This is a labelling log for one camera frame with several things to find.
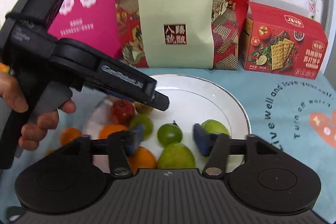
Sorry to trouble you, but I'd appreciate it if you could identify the orange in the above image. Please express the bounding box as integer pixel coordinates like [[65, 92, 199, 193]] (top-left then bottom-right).
[[59, 127, 82, 146], [127, 146, 157, 174], [98, 124, 128, 139]]

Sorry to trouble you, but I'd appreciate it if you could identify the green oval jujube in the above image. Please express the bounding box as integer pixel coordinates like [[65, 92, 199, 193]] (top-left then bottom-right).
[[201, 119, 231, 136]]

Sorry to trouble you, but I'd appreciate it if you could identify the red apple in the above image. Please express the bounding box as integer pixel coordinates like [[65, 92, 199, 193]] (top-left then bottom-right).
[[110, 99, 135, 126]]

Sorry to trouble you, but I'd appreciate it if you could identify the green round fruit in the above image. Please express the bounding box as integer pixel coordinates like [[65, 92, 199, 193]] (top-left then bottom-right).
[[157, 121, 183, 147], [129, 114, 153, 140]]

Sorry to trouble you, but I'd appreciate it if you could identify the green pear-like fruit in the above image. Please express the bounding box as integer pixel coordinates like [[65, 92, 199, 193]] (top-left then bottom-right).
[[157, 142, 196, 169]]

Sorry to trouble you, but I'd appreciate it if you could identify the green round fruit back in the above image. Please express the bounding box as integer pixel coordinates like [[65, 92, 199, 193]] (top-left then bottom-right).
[[157, 121, 183, 147]]

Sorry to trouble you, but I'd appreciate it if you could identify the orange back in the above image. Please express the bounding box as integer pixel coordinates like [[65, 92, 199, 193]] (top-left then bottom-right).
[[59, 127, 82, 146]]

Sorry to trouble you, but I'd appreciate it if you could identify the person's left hand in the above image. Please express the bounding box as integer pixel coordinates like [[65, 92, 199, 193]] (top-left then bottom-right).
[[0, 71, 77, 151]]

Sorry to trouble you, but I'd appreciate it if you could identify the yellow fruit tray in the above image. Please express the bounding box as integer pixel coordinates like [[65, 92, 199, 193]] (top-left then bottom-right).
[[0, 63, 10, 73]]

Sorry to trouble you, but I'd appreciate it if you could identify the white ceramic plate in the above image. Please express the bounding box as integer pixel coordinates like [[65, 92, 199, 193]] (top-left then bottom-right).
[[81, 74, 251, 175]]

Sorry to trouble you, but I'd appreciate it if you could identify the magenta tote bag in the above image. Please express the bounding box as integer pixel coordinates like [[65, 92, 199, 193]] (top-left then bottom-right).
[[49, 0, 121, 59]]

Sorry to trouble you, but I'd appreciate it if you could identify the teal printed tablecloth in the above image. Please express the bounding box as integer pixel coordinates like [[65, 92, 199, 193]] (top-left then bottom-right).
[[0, 67, 336, 222]]

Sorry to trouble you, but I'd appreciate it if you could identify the red cracker box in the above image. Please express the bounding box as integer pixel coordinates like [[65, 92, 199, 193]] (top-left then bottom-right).
[[239, 2, 328, 79]]

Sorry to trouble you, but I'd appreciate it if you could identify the red and beige gift bag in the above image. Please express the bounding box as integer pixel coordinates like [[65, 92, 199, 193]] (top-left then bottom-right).
[[116, 0, 248, 70]]

